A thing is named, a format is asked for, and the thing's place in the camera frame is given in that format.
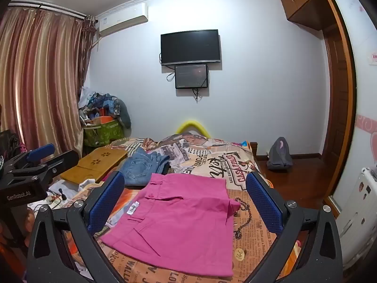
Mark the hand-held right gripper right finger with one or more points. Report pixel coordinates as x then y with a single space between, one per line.
262 203

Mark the green patterned bag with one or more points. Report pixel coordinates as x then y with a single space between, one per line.
103 132

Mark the wooden bed frame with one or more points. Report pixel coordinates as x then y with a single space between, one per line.
254 150

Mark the wooden overhead cabinet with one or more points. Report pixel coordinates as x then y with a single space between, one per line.
303 3

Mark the curtain rail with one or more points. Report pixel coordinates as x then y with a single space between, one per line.
53 8

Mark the printed blanket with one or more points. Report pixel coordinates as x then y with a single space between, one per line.
215 159

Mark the blue jeans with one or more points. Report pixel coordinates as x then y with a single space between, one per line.
141 168

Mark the black bag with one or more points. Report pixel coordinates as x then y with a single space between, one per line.
10 143

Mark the white appliance with stickers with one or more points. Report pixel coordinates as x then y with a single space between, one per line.
359 206

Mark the striped brown curtain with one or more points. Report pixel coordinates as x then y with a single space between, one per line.
41 76

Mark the pile of clothes and bags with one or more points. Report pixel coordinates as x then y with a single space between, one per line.
103 106

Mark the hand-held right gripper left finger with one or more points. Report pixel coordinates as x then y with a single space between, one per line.
106 203

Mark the bamboo lap table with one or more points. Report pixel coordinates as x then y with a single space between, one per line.
94 163

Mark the small black monitor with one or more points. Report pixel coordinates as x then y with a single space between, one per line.
191 76

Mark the wooden door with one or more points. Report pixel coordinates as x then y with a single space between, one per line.
335 94

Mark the black wall television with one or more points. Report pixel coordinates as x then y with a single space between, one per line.
190 46

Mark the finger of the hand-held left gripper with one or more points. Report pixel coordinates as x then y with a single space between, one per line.
41 151
63 162

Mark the yellow foam headboard pad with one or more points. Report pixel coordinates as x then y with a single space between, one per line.
193 125

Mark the grey backpack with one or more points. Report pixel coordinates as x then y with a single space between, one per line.
279 153

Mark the white air conditioner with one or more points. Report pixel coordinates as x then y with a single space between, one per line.
123 19

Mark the pink pants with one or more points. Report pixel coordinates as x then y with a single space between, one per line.
176 212

